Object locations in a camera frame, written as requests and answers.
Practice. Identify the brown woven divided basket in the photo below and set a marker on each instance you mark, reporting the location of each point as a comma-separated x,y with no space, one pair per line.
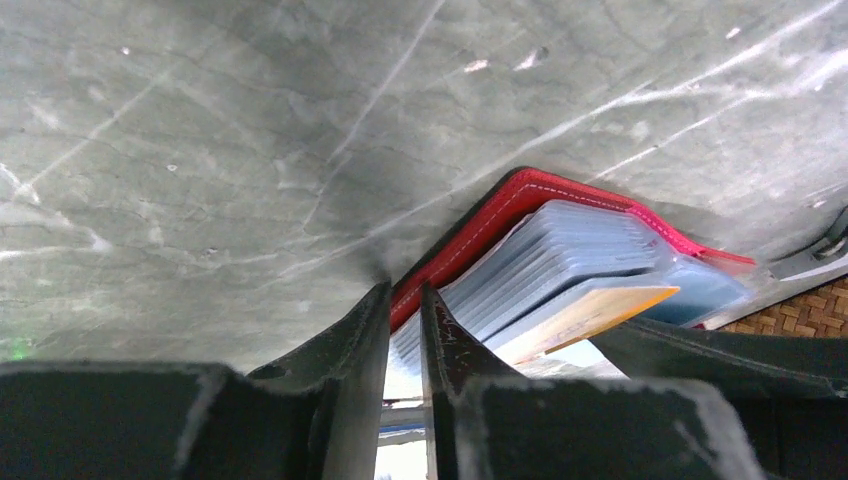
818,313

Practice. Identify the red card holder wallet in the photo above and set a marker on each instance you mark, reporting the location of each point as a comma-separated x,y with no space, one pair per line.
535,236

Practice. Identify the orange credit card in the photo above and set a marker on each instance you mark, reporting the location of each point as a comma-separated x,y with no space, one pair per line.
573,317

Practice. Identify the red handled adjustable wrench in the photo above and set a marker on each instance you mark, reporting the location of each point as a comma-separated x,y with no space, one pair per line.
827,254

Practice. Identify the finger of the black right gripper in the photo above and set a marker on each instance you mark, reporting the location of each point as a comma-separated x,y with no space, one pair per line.
790,393

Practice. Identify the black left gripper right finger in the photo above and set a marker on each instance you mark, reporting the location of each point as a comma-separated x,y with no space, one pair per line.
485,420

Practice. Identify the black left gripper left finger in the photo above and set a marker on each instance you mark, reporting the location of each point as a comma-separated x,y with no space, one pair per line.
313,413

